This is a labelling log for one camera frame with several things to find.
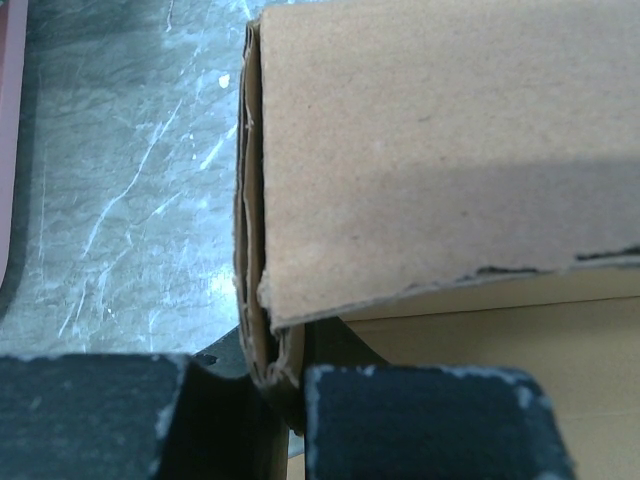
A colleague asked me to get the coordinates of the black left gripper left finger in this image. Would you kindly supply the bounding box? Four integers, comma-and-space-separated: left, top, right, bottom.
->
1, 332, 289, 479

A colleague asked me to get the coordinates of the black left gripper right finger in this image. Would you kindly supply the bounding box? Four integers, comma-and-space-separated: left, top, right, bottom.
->
303, 318, 575, 479

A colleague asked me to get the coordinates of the brown cardboard paper box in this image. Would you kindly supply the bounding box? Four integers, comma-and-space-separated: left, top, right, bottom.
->
234, 1, 639, 479

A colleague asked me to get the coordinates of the pink tiered wooden shelf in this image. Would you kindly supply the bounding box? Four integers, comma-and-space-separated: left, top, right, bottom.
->
0, 0, 28, 281

